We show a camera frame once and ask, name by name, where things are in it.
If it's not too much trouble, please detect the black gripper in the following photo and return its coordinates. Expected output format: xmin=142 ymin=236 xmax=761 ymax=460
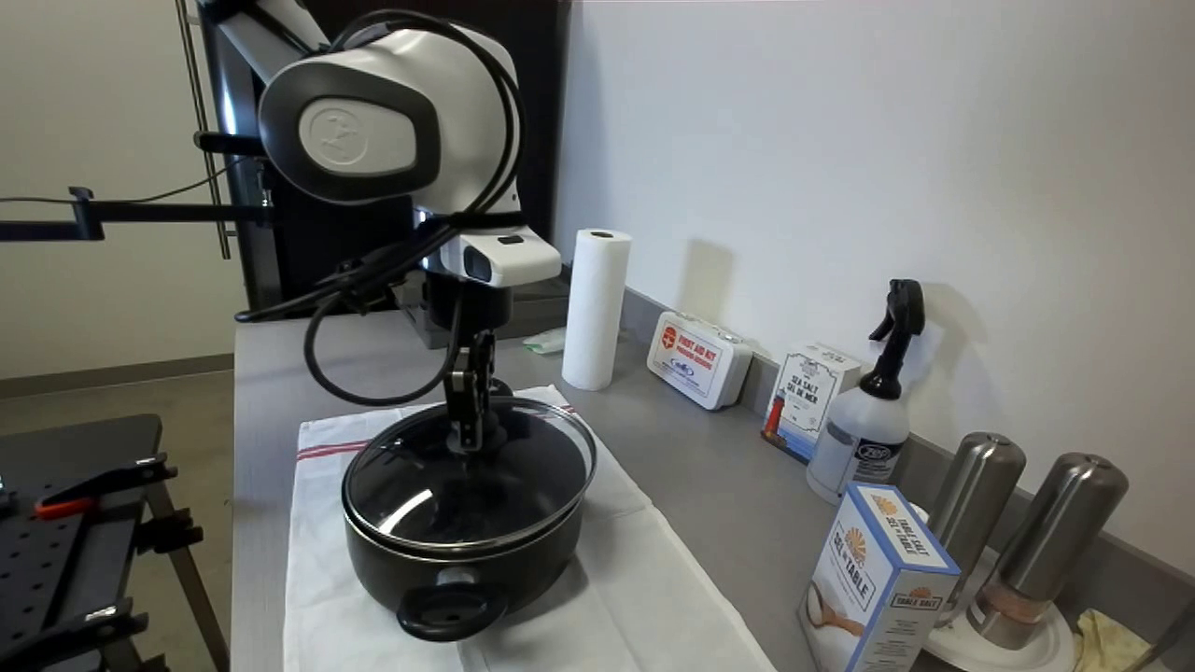
xmin=424 ymin=277 xmax=512 ymax=456

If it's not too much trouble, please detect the glass pot lid black knob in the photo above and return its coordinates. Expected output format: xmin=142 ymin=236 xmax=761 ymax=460
xmin=340 ymin=396 xmax=597 ymax=553

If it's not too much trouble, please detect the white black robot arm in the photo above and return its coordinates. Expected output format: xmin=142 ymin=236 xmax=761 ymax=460
xmin=221 ymin=0 xmax=559 ymax=448

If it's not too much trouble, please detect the black cooking pot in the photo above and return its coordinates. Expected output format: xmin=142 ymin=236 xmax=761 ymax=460
xmin=340 ymin=396 xmax=597 ymax=644

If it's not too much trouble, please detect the white paper towel roll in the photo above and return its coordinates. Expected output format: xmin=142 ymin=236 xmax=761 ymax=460
xmin=559 ymin=228 xmax=633 ymax=391

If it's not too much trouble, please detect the black tall cabinet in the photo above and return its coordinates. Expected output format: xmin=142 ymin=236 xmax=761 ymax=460
xmin=198 ymin=0 xmax=569 ymax=272

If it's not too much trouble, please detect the white red tissue box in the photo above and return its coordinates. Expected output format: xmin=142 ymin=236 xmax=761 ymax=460
xmin=645 ymin=310 xmax=754 ymax=411

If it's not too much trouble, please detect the white red-striped kitchen towel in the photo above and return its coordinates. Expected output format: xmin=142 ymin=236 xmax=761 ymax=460
xmin=283 ymin=386 xmax=775 ymax=672

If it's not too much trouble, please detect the small white red carton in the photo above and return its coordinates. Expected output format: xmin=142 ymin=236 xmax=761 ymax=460
xmin=761 ymin=343 xmax=866 ymax=462

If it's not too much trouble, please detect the clear spray bottle black trigger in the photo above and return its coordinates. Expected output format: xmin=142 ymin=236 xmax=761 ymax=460
xmin=808 ymin=282 xmax=925 ymax=502

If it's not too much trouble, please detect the black clamp lower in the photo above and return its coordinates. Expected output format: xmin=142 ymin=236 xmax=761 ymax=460
xmin=0 ymin=605 xmax=151 ymax=672

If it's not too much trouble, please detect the black perforated workbench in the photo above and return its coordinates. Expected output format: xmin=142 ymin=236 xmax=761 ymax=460
xmin=0 ymin=416 xmax=230 ymax=672

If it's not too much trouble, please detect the white blue orange carton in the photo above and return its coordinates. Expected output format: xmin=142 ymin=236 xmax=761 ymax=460
xmin=800 ymin=487 xmax=960 ymax=672

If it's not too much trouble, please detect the left steel grinder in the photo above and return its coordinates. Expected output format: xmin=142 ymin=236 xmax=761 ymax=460
xmin=930 ymin=433 xmax=1026 ymax=575

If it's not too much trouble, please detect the steel grinder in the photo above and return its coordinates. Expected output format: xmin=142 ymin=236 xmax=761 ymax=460
xmin=966 ymin=452 xmax=1127 ymax=649
xmin=930 ymin=433 xmax=1026 ymax=575

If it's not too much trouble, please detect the white round plate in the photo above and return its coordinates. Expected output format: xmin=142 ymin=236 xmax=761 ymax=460
xmin=925 ymin=608 xmax=1075 ymax=672

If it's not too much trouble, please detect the right steel grinder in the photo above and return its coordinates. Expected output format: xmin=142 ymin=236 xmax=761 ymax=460
xmin=966 ymin=452 xmax=1127 ymax=649

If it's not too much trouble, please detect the yellow cloth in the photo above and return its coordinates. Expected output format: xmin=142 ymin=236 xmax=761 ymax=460
xmin=1075 ymin=608 xmax=1152 ymax=672

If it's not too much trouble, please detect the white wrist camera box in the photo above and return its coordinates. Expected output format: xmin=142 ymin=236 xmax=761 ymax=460
xmin=424 ymin=228 xmax=559 ymax=287

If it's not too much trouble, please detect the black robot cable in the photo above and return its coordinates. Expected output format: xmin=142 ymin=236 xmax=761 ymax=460
xmin=238 ymin=9 xmax=531 ymax=411

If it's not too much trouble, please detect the red-handled black clamp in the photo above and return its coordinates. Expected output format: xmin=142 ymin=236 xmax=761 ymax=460
xmin=34 ymin=456 xmax=171 ymax=519

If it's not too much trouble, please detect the black camera mount boom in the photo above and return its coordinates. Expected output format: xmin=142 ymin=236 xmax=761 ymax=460
xmin=0 ymin=188 xmax=271 ymax=242

